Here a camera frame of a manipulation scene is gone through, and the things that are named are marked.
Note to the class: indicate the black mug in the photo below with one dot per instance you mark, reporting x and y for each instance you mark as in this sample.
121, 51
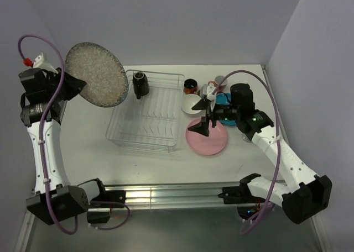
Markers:
140, 84

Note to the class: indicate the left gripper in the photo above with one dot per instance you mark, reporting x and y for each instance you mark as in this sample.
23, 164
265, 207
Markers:
74, 85

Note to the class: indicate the aluminium mounting rail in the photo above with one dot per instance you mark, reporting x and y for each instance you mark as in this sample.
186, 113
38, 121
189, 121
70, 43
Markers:
171, 195

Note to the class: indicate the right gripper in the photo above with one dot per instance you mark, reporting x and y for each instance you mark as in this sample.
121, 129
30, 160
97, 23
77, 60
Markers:
201, 127

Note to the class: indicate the blue polka dot plate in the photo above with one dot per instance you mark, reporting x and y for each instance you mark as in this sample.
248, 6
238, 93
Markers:
224, 99

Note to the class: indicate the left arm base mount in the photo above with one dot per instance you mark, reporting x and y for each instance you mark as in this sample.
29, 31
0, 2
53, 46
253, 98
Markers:
100, 210

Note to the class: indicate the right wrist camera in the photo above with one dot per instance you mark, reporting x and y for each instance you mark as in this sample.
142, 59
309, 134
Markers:
208, 92

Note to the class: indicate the light blue footed cup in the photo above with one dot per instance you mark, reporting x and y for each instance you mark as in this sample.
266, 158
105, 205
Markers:
245, 138

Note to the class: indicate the white bowl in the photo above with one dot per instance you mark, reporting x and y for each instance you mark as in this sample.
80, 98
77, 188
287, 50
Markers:
188, 101

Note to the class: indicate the pink plate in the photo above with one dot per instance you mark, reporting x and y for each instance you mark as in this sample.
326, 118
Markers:
207, 145

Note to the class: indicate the speckled grey plate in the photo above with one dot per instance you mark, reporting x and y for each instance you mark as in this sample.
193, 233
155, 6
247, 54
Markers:
106, 80

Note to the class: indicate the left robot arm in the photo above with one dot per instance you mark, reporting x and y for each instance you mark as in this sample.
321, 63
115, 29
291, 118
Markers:
41, 117

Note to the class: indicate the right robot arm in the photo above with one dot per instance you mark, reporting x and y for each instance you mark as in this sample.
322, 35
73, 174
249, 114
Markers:
305, 193

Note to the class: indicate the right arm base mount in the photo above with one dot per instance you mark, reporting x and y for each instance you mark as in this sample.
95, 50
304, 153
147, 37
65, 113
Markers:
246, 204

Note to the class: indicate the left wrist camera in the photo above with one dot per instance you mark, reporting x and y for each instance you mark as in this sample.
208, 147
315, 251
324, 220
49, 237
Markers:
41, 63

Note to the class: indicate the white wire dish rack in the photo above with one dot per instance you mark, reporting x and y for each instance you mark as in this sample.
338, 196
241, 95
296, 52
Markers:
150, 123

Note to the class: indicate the pink mug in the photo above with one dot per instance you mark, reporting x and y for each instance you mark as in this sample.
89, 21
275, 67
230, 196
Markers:
220, 82

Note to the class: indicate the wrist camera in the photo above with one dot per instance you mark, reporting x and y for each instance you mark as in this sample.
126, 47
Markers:
41, 63
208, 92

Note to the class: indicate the black and orange cup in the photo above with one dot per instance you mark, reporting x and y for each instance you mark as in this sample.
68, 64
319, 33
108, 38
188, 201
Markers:
190, 86

